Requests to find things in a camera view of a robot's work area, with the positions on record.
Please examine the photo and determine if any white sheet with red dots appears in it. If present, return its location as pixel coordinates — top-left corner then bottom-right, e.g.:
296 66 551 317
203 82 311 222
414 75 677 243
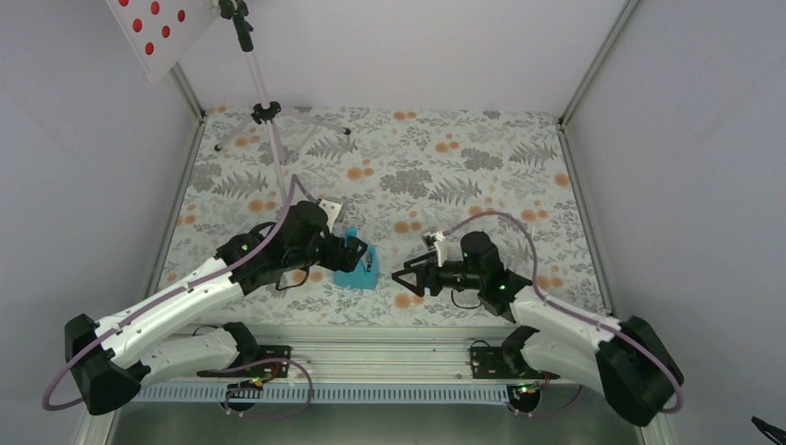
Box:
107 0 219 85

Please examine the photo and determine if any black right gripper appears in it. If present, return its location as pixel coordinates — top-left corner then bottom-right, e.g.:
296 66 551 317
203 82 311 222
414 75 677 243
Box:
392 251 483 298

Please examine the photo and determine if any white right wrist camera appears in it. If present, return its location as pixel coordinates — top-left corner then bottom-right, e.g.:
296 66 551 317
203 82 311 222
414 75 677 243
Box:
422 231 449 267

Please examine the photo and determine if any black object at corner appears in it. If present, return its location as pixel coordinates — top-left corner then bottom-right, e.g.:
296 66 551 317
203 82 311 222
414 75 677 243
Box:
751 416 786 445

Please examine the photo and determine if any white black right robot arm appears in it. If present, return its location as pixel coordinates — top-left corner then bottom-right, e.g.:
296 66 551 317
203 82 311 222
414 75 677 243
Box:
391 232 684 426

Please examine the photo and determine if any blue metronome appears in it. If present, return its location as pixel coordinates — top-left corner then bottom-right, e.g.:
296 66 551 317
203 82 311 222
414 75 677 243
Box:
333 227 379 290

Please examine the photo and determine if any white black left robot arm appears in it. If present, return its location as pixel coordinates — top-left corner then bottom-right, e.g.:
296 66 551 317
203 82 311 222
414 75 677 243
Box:
64 200 368 415

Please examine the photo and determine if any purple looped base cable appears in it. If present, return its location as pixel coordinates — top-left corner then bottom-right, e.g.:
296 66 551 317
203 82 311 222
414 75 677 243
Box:
222 358 315 421

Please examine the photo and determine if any perforated blue-grey cable duct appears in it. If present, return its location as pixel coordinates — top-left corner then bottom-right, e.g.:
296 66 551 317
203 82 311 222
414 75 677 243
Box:
133 382 509 405

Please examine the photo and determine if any floral patterned table mat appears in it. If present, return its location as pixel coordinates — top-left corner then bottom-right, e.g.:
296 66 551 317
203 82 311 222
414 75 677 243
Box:
200 108 605 327

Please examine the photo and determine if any aluminium front rail frame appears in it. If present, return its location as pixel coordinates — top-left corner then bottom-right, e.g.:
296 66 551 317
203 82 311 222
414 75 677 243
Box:
73 324 670 445

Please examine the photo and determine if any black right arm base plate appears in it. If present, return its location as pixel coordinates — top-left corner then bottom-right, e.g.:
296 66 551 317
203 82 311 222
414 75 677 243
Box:
468 339 562 380

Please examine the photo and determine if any white tripod music stand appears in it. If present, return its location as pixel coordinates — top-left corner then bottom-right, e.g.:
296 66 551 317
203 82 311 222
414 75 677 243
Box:
214 0 352 195

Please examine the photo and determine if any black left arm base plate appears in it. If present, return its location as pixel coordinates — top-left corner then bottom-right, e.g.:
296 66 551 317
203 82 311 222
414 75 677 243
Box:
196 345 292 382

